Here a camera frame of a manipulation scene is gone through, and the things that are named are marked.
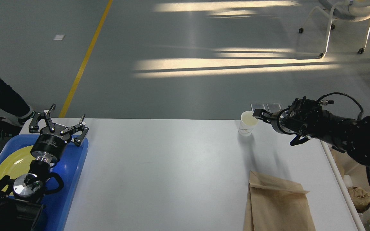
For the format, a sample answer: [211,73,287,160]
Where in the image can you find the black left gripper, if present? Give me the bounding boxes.
[29,104,89,163]

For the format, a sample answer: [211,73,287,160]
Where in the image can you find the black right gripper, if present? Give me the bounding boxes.
[252,108,292,135]

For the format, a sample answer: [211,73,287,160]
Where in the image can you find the white paper cup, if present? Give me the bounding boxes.
[238,111,260,137]
[343,175,354,189]

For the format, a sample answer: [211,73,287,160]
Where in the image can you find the yellow round plate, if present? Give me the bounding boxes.
[0,146,35,179]

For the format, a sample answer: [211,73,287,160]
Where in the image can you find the brown paper bag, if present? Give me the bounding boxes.
[329,147,345,179]
[243,171,315,231]

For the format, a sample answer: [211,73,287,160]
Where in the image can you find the brown paper ball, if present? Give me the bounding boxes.
[348,187,370,212]

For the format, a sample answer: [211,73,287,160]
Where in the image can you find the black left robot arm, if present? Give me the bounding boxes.
[0,104,89,231]

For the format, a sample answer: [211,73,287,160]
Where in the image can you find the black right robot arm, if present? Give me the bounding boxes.
[251,93,370,186]

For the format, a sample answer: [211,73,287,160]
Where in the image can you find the blue plastic tray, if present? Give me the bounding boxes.
[0,134,89,231]

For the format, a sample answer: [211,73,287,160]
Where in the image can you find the white chair on casters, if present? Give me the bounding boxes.
[298,0,370,58]

